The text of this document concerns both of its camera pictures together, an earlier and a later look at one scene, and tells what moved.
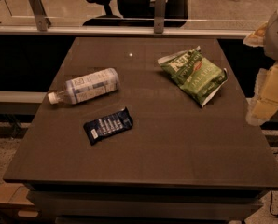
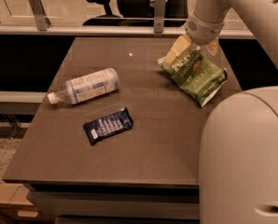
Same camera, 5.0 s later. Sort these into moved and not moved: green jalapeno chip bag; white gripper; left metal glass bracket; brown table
Moved: white gripper
Not moved: green jalapeno chip bag; brown table; left metal glass bracket
